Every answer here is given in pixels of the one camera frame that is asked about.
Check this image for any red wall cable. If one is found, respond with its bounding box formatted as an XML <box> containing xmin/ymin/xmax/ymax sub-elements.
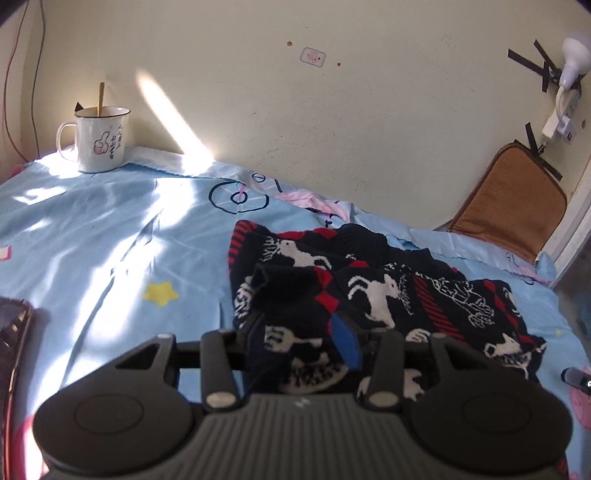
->
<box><xmin>2</xmin><ymin>0</ymin><xmax>29</xmax><ymax>163</ymax></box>

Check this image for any brown mesh seat cushion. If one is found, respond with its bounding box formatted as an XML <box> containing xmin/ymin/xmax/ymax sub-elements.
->
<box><xmin>447</xmin><ymin>142</ymin><xmax>568</xmax><ymax>265</ymax></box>

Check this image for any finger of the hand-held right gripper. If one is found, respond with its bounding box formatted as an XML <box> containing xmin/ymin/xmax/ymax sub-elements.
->
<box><xmin>560</xmin><ymin>367</ymin><xmax>591</xmax><ymax>396</ymax></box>

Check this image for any black wall cable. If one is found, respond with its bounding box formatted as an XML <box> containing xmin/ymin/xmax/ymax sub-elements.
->
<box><xmin>28</xmin><ymin>0</ymin><xmax>48</xmax><ymax>158</ymax></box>

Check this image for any white bulb clip lamp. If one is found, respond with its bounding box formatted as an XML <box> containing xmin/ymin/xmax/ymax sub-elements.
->
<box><xmin>555</xmin><ymin>37</ymin><xmax>591</xmax><ymax>121</ymax></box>

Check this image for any dark red edged case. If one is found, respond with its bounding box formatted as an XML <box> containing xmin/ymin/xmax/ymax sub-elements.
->
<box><xmin>0</xmin><ymin>298</ymin><xmax>34</xmax><ymax>444</ymax></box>

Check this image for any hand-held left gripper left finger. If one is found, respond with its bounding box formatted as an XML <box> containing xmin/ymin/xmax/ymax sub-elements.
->
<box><xmin>115</xmin><ymin>323</ymin><xmax>267</xmax><ymax>414</ymax></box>

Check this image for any black red white patterned sweater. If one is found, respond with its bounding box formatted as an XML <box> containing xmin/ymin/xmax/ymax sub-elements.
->
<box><xmin>228</xmin><ymin>220</ymin><xmax>548</xmax><ymax>403</ymax></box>

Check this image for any light blue cartoon bed sheet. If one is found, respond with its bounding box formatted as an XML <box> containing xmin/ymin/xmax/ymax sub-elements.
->
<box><xmin>0</xmin><ymin>145</ymin><xmax>591</xmax><ymax>480</ymax></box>

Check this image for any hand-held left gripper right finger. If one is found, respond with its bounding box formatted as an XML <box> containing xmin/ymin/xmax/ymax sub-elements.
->
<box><xmin>331</xmin><ymin>314</ymin><xmax>494</xmax><ymax>412</ymax></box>

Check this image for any white enamel mug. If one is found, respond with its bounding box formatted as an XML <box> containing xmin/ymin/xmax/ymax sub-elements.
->
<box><xmin>56</xmin><ymin>106</ymin><xmax>132</xmax><ymax>174</ymax></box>

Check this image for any black tape strip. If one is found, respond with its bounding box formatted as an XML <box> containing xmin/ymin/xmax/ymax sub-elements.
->
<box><xmin>525</xmin><ymin>122</ymin><xmax>564</xmax><ymax>182</ymax></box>
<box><xmin>508</xmin><ymin>39</ymin><xmax>562</xmax><ymax>92</ymax></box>

